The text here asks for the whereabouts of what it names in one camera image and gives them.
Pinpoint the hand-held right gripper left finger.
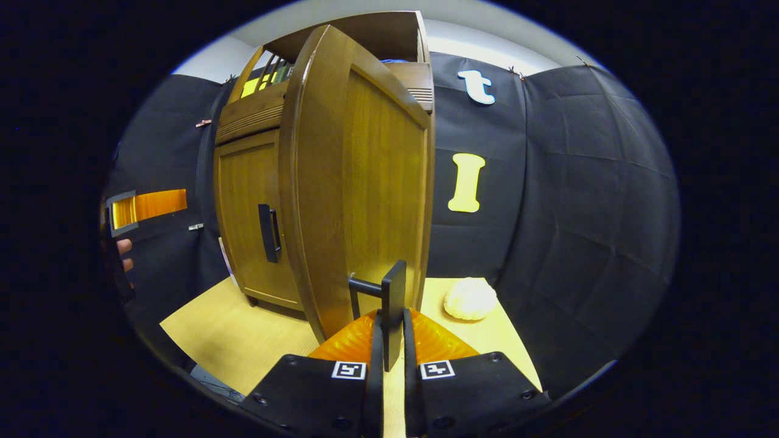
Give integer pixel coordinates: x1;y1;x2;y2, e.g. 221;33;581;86
240;309;385;438

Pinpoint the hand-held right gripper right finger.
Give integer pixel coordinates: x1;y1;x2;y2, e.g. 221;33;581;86
402;307;551;438

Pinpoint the wooden shoe cabinet door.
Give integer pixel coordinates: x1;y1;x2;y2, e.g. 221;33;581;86
278;24;436;372
213;129;305;312

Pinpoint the wooden double-door shoe cabinet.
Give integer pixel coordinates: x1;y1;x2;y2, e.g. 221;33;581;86
213;11;436;320

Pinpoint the cream knitted ball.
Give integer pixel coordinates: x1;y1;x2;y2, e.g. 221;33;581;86
443;277;498;321

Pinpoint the black backdrop cloth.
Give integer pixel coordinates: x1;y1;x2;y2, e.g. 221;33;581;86
100;52;681;396

